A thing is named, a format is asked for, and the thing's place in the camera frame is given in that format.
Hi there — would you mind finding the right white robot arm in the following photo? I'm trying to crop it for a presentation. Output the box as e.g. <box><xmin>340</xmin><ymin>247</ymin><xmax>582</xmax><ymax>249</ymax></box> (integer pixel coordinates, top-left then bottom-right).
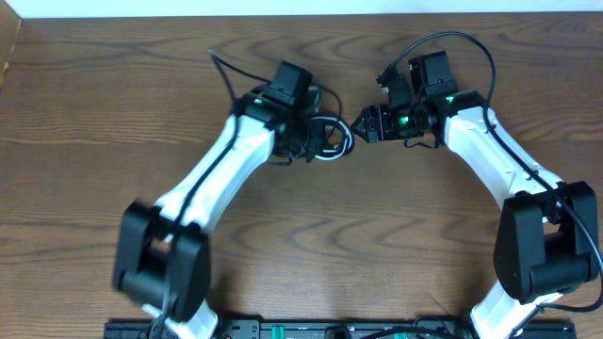
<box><xmin>351</xmin><ymin>52</ymin><xmax>602</xmax><ymax>338</ymax></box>

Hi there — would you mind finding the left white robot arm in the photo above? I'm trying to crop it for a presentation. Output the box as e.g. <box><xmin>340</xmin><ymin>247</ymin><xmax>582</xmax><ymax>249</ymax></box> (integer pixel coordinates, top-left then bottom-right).
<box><xmin>113</xmin><ymin>61</ymin><xmax>322</xmax><ymax>338</ymax></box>

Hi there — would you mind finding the white usb cable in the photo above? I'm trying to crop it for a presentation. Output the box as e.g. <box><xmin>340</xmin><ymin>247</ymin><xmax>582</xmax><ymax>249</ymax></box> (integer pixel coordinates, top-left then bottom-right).
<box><xmin>308</xmin><ymin>116</ymin><xmax>354</xmax><ymax>162</ymax></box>

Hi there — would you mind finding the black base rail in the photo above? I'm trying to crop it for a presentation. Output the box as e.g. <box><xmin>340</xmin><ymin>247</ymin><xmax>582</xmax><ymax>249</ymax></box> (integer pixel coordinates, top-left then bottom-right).
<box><xmin>102</xmin><ymin>317</ymin><xmax>578</xmax><ymax>339</ymax></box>

